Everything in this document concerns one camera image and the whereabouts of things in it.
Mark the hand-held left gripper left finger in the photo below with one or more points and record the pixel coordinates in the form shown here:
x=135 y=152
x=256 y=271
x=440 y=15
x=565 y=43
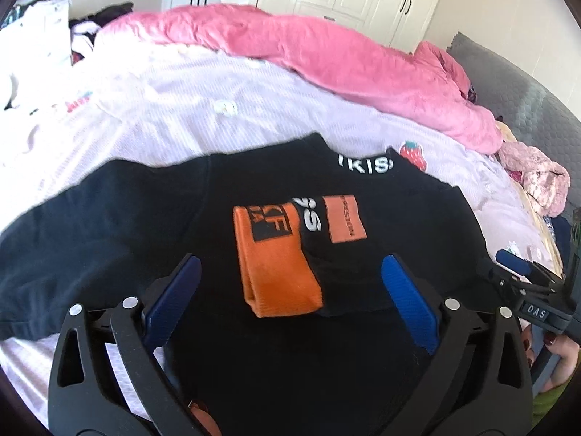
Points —
x=174 y=295

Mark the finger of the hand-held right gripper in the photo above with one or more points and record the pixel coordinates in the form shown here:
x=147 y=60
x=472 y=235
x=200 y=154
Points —
x=514 y=258
x=492 y=275

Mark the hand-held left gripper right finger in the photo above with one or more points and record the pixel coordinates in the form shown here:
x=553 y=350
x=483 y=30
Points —
x=408 y=299

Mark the black t-shirt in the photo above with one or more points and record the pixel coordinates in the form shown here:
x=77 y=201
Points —
x=136 y=236

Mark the black sock with orange patch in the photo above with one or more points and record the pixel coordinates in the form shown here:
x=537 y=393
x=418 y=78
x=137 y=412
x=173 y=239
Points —
x=347 y=220

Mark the white clothes pile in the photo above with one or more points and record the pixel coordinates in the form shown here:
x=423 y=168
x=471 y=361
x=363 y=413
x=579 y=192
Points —
x=36 y=45

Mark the dark clothes pile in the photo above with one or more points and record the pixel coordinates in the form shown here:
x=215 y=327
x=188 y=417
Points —
x=109 y=16

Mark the person's right hand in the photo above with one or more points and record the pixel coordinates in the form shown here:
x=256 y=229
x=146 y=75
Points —
x=565 y=359

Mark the red patterned cloth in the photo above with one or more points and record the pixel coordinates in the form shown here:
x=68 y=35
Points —
x=517 y=176

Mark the green cloth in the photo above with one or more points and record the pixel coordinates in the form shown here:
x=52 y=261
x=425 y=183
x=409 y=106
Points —
x=547 y=413

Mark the grey quilted headboard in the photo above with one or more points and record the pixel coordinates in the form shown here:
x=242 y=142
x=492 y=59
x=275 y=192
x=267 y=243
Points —
x=535 y=100

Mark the lilac strawberry print bedspread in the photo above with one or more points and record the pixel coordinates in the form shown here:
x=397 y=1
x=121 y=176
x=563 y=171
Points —
x=181 y=113

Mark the pink fleece blanket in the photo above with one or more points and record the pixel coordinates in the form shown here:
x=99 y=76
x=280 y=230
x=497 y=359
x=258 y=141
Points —
x=317 y=54

